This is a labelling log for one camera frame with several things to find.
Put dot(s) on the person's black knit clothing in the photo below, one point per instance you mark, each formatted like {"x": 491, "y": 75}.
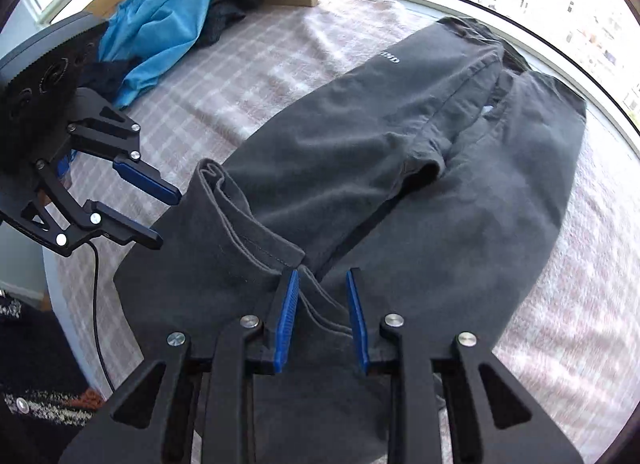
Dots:
{"x": 35, "y": 369}

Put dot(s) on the dark cloth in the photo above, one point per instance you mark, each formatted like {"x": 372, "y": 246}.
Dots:
{"x": 225, "y": 9}

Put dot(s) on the blue garment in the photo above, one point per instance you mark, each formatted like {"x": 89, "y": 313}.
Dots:
{"x": 165, "y": 9}

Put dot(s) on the pink checked blanket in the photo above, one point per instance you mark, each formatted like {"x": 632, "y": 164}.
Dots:
{"x": 250, "y": 69}

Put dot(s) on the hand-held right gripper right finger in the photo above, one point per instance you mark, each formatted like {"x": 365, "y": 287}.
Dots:
{"x": 357, "y": 319}

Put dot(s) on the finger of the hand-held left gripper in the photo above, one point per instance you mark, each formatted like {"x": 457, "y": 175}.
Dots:
{"x": 125, "y": 229}
{"x": 150, "y": 181}

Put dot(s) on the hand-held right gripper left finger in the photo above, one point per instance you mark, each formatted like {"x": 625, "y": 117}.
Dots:
{"x": 285, "y": 324}

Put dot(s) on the dark grey daisy t-shirt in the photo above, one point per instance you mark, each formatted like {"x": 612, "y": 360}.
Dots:
{"x": 350, "y": 154}

